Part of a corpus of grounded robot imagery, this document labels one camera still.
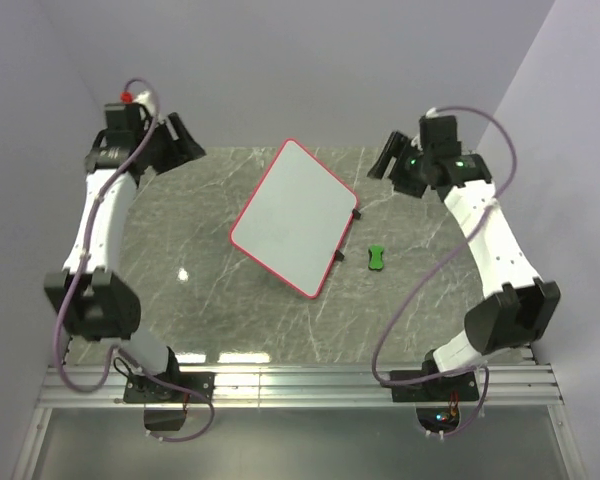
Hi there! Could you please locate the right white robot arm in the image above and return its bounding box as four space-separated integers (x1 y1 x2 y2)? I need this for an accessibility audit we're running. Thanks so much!
367 106 561 400

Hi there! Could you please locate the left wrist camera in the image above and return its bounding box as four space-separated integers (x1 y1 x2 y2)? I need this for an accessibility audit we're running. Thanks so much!
120 90 156 119

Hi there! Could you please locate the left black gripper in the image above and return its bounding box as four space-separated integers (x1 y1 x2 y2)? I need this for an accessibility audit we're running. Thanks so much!
137 113 206 176

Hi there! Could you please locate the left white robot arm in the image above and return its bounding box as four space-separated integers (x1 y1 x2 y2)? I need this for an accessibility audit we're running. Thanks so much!
44 91 206 403

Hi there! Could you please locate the pink framed whiteboard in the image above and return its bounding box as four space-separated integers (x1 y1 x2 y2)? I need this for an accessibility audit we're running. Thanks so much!
229 138 359 299

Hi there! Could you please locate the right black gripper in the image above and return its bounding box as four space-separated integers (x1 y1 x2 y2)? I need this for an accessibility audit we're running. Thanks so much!
366 131 433 199

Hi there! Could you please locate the aluminium mounting rail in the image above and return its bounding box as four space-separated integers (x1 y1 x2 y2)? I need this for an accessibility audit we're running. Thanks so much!
37 364 563 409

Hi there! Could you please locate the green whiteboard eraser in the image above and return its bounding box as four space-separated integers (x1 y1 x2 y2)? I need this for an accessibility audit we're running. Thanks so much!
368 245 385 272

